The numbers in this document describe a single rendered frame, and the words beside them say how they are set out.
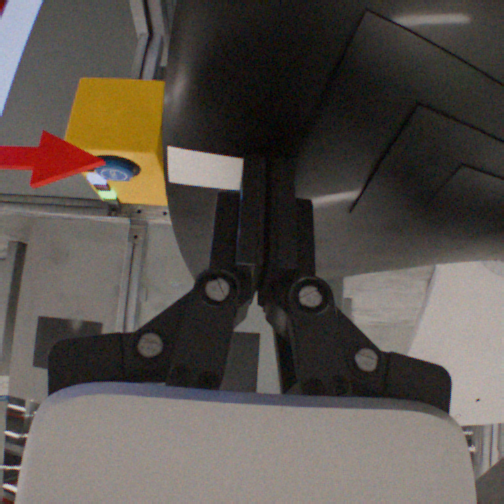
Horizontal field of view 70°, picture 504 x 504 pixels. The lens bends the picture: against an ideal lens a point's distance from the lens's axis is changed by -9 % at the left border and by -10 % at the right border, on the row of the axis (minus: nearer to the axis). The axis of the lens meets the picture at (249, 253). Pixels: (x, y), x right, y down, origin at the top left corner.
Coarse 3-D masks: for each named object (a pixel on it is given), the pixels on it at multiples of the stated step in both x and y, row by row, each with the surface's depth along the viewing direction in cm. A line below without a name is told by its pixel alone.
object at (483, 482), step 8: (496, 464) 34; (488, 472) 34; (496, 472) 32; (480, 480) 34; (488, 480) 32; (496, 480) 30; (480, 488) 32; (488, 488) 30; (496, 488) 28; (480, 496) 29; (488, 496) 28; (496, 496) 26
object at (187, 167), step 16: (176, 160) 13; (192, 160) 13; (208, 160) 13; (224, 160) 13; (240, 160) 13; (176, 176) 14; (192, 176) 14; (208, 176) 14; (224, 176) 14; (240, 176) 13
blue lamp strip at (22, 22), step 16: (16, 0) 15; (32, 0) 16; (16, 16) 15; (32, 16) 17; (0, 32) 15; (16, 32) 16; (0, 48) 15; (16, 48) 16; (0, 64) 15; (16, 64) 16; (0, 80) 15; (0, 96) 16; (0, 112) 16
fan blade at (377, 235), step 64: (192, 0) 9; (256, 0) 8; (320, 0) 8; (384, 0) 8; (448, 0) 8; (192, 64) 10; (256, 64) 10; (320, 64) 10; (384, 64) 9; (448, 64) 9; (192, 128) 12; (256, 128) 12; (320, 128) 11; (384, 128) 11; (448, 128) 11; (192, 192) 14; (320, 192) 14; (384, 192) 13; (448, 192) 13; (192, 256) 19; (320, 256) 19; (384, 256) 19; (448, 256) 20
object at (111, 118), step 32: (96, 96) 39; (128, 96) 39; (160, 96) 39; (96, 128) 38; (128, 128) 38; (160, 128) 39; (128, 160) 39; (160, 160) 40; (96, 192) 49; (128, 192) 49; (160, 192) 48
